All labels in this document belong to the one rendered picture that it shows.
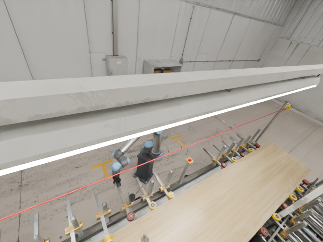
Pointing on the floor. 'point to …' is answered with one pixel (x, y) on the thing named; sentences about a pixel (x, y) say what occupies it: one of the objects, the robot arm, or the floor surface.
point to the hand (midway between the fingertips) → (117, 184)
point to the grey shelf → (149, 66)
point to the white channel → (134, 95)
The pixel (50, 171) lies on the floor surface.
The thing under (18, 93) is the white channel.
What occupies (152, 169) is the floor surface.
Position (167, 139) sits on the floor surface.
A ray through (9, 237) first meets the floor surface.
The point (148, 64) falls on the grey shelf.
